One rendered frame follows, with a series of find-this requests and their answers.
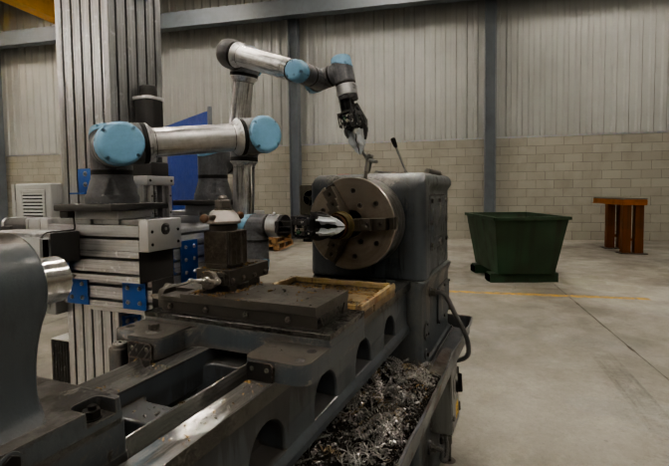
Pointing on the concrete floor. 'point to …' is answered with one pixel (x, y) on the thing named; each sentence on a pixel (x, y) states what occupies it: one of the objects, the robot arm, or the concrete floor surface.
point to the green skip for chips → (517, 245)
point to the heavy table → (623, 223)
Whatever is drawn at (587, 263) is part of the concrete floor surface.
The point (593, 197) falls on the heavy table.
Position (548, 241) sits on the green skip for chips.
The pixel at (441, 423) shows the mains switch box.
